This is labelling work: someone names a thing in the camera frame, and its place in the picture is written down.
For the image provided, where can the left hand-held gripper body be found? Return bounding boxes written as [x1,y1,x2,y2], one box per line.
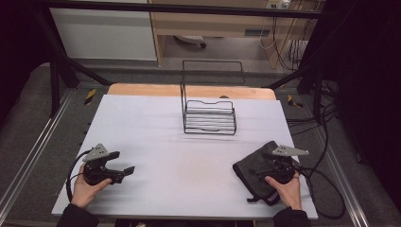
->
[82,143,125,186]

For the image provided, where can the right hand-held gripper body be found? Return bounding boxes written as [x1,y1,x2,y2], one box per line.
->
[268,144,310,185]

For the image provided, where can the dark grey towel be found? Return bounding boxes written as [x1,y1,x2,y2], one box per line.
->
[232,140,301,207]

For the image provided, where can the black wire rack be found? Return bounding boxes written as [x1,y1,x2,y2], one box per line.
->
[180,60,247,136]

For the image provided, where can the person's left hand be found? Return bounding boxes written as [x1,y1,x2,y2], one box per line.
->
[70,164,113,210]

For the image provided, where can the person's right hand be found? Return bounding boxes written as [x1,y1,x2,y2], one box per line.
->
[264,171,303,211]

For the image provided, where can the white table board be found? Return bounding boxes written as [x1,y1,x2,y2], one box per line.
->
[51,94,319,220]

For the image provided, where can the yellow black tape marker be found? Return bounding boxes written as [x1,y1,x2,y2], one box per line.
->
[83,88,97,106]
[287,94,305,109]

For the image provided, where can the wooden table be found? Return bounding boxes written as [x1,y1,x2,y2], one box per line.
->
[106,82,277,101]

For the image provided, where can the white partition panel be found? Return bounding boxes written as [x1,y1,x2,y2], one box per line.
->
[49,7,158,61]

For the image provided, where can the black curtain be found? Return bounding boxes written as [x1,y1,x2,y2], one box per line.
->
[324,0,401,204]
[0,0,52,122]

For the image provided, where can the white chair base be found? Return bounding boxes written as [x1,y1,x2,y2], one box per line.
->
[173,34,208,49]

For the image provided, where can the light wooden desk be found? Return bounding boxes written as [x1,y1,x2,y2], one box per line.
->
[148,0,326,70]

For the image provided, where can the white power strip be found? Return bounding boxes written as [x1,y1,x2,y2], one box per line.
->
[266,0,291,10]

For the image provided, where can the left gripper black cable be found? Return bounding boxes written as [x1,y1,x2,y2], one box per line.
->
[65,149,93,203]

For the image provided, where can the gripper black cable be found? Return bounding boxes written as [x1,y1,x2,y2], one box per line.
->
[65,149,93,203]
[295,166,346,220]

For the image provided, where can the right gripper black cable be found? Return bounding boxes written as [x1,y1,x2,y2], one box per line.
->
[295,166,346,220]

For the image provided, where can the black floor cables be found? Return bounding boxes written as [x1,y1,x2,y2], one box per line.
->
[286,79,340,173]

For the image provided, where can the aluminium floor rail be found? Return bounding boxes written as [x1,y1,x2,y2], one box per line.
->
[0,89,76,216]
[311,122,371,227]

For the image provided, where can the bundle of desk cables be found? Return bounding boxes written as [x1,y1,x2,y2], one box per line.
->
[259,14,317,71]

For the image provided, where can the black metal frame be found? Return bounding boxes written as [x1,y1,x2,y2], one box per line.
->
[30,0,329,125]

